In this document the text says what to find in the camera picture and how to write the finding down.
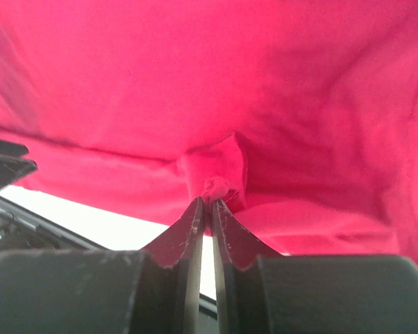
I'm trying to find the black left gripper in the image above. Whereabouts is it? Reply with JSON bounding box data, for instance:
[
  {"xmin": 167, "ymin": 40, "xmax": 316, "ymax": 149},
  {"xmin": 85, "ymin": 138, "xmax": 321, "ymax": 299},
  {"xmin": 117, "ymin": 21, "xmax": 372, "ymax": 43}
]
[{"xmin": 0, "ymin": 140, "xmax": 38, "ymax": 190}]

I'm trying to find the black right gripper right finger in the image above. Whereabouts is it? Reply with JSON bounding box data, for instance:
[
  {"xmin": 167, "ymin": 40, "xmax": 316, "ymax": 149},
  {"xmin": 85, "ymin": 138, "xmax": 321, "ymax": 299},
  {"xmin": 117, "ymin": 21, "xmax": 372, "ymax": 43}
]
[{"xmin": 212, "ymin": 200, "xmax": 418, "ymax": 333}]

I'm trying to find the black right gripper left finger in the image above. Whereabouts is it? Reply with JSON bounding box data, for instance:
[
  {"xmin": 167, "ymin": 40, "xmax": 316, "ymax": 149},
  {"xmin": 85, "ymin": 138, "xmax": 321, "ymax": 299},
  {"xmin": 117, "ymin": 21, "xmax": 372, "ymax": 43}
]
[{"xmin": 0, "ymin": 197, "xmax": 206, "ymax": 334}]

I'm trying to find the crimson pink t shirt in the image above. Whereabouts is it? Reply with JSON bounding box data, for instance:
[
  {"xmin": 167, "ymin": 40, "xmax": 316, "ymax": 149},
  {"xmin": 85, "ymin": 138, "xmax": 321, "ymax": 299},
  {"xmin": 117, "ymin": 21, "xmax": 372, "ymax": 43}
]
[{"xmin": 0, "ymin": 1, "xmax": 418, "ymax": 266}]

